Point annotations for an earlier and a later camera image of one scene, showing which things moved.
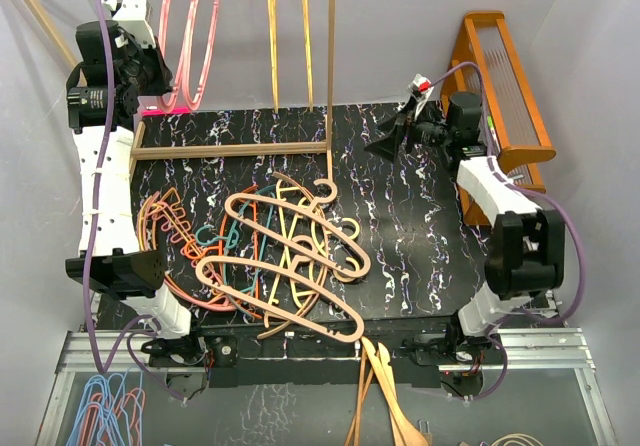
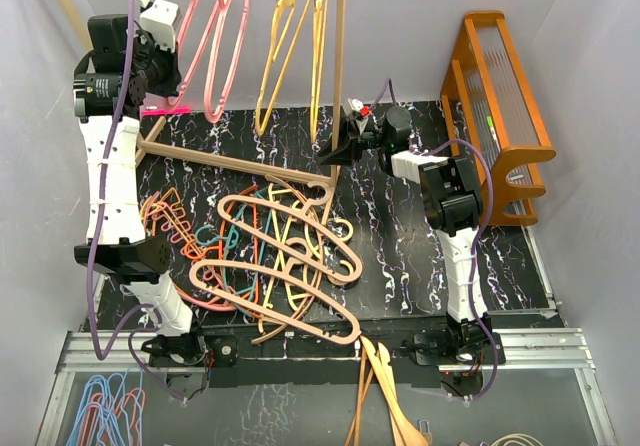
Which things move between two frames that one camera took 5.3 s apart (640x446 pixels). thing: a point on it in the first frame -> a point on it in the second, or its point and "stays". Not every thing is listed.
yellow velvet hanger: [273, 39] -> [280, 3]
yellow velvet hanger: [308, 37] -> [319, 24]
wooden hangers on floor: [375, 365] stays
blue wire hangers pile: [112, 411] stays
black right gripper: [404, 124] -> [350, 145]
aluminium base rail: [540, 349] stays
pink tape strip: [145, 113] stays
